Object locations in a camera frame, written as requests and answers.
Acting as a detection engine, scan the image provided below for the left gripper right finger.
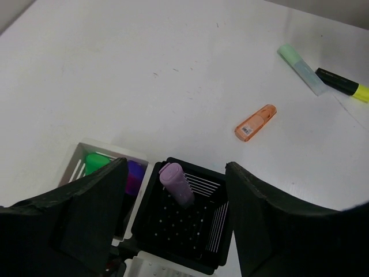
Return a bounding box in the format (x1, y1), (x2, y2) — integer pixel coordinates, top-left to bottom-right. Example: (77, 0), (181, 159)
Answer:
(225, 162), (368, 276)

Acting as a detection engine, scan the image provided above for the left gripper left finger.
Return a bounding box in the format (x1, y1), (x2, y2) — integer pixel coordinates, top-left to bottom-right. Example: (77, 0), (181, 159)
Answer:
(1, 158), (128, 276)

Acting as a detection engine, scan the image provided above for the green black highlighter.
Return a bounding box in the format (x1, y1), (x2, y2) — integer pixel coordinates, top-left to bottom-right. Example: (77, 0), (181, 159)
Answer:
(85, 153), (110, 175)

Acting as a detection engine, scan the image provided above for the purple black highlighter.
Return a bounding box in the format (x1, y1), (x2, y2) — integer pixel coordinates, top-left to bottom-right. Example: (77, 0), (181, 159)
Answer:
(125, 160), (145, 197)

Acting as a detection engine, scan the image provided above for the pink pastel highlighter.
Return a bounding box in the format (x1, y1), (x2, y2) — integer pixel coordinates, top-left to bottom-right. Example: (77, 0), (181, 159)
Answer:
(159, 163), (195, 209)

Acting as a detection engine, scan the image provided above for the yellow black highlighter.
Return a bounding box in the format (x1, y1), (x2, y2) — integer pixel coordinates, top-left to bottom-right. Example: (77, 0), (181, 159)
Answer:
(315, 68), (368, 103)

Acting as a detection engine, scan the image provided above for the green pastel highlighter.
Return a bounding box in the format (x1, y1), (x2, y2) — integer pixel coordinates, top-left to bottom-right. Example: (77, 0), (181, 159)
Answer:
(277, 44), (327, 96)

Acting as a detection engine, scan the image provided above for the white back-right pen holder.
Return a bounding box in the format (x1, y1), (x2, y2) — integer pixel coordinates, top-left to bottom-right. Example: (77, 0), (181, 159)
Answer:
(57, 138), (153, 246)

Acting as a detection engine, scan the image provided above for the black front-right pen holder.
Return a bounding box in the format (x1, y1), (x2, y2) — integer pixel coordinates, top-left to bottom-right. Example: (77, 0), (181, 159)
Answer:
(131, 157), (232, 275)

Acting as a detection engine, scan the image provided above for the white front-left pen holder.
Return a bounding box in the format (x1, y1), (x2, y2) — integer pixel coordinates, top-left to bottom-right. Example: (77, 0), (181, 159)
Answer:
(123, 251), (208, 277)

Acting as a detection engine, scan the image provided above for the orange transparent correction tape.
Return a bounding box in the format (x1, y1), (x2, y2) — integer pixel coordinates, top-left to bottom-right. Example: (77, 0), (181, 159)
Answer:
(235, 104), (277, 142)

